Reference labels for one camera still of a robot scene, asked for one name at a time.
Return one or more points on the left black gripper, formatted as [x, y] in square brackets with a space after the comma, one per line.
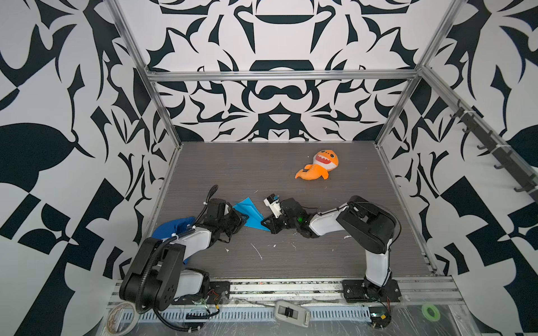
[238, 219]

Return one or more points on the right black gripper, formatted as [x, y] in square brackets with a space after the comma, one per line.
[272, 225]

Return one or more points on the blue square paper sheet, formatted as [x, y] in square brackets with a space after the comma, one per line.
[247, 207]

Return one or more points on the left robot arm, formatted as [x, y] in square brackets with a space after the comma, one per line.
[159, 276]

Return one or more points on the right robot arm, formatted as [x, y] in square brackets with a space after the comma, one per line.
[372, 226]

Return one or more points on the blue round cloth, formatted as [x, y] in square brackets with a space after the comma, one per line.
[178, 226]

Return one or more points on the orange shark plush toy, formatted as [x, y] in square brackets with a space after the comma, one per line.
[323, 162]

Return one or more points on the small black electronics board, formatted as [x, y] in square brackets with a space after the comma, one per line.
[380, 317]

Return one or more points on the green tape roll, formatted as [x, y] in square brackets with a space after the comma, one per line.
[431, 312]

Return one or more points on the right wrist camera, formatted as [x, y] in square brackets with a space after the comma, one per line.
[273, 203]

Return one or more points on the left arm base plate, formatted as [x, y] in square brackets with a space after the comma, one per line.
[218, 293]

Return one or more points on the grey switch box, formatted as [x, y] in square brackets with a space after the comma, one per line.
[293, 314]

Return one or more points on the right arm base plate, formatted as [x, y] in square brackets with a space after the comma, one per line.
[365, 291]

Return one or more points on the white slotted cable duct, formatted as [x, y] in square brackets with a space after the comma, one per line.
[265, 314]

